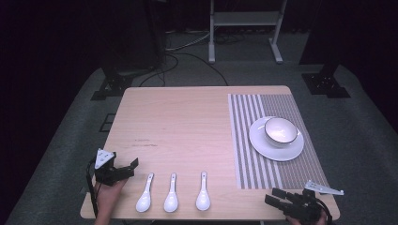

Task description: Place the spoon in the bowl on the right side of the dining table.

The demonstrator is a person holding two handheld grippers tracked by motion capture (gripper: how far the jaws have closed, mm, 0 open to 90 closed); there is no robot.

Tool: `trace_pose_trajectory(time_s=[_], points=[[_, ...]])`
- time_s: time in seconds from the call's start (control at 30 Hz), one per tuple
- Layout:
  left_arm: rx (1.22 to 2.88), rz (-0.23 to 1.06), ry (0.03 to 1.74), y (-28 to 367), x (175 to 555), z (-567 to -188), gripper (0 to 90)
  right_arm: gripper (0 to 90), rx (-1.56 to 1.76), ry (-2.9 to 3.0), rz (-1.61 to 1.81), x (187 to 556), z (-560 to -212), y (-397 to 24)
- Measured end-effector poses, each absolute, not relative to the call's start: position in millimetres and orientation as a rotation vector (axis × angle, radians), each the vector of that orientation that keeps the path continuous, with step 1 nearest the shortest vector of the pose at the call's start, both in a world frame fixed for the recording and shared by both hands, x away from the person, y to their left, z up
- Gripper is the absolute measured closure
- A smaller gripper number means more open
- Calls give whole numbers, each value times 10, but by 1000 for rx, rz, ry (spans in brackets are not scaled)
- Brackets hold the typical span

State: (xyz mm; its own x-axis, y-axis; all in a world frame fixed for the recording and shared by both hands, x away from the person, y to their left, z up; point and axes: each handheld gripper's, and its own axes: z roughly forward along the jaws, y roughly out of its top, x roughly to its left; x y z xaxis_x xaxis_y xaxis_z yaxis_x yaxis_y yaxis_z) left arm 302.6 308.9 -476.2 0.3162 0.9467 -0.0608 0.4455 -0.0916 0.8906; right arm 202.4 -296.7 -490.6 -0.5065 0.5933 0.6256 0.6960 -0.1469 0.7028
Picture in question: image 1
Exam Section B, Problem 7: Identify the person's right hand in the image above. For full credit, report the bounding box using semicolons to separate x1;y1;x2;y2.
285;209;329;225

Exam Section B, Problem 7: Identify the white ceramic spoon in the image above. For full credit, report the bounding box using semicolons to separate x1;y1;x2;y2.
163;172;179;214
135;172;155;214
195;171;212;212

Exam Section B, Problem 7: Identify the black floor cable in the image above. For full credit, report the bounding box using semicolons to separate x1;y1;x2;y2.
138;52;230;88

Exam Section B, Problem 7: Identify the white bowl with dark rim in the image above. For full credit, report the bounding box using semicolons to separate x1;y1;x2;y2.
264;116;299;149

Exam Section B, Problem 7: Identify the white round plate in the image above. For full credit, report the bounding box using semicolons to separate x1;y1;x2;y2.
248;115;305;162

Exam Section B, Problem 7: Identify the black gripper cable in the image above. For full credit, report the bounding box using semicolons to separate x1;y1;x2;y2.
85;158;100;218
314;197;334;225

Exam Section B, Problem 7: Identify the white floor cable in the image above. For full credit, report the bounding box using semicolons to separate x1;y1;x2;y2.
164;30;211;53

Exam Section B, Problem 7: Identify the grey striped placemat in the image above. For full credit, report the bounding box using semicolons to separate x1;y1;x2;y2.
227;93;330;190

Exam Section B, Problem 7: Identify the black stand base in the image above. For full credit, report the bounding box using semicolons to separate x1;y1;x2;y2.
300;62;352;99
90;60;158;101

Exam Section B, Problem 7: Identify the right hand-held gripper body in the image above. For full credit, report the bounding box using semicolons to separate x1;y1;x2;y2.
283;180;345;225

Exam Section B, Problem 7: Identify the black square floor frame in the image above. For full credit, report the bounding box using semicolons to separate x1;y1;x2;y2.
99;112;117;133

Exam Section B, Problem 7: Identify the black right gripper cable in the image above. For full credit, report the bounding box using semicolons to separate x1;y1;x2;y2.
314;197;334;225

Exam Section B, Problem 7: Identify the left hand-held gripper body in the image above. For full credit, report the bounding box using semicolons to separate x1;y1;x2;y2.
93;148;126;188

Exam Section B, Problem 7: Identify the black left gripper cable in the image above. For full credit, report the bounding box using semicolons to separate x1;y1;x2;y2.
85;158;100;218

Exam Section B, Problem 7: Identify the white metal stand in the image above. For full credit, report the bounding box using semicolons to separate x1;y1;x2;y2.
207;0;288;66

